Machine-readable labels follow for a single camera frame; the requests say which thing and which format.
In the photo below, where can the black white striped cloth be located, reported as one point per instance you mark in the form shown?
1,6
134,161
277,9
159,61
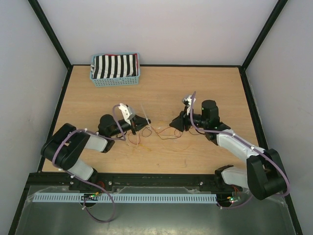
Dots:
107,66

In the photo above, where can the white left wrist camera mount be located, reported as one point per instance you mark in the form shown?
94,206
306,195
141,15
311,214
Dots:
128,112

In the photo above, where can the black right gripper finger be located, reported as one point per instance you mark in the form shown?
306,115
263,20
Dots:
180,118
178,126

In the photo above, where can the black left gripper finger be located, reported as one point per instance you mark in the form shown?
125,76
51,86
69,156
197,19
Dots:
141,126
141,121

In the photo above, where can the clear zip tie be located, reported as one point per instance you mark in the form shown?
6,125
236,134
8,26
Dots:
149,124

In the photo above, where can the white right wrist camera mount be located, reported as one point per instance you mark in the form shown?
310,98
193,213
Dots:
188,101

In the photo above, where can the light blue plastic basket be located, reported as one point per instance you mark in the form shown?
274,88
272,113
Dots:
116,81

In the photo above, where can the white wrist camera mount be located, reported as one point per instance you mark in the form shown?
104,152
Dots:
188,101
128,112

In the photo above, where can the light blue slotted cable duct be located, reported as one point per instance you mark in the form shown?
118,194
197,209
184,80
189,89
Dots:
126,198

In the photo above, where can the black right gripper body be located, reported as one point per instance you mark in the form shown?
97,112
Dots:
188,120

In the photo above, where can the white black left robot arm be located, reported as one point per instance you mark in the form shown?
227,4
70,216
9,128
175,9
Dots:
67,144

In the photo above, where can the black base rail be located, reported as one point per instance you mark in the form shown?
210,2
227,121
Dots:
112,181

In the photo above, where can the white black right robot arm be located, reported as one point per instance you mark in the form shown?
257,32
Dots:
263,176

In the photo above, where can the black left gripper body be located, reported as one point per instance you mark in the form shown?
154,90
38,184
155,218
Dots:
132,124

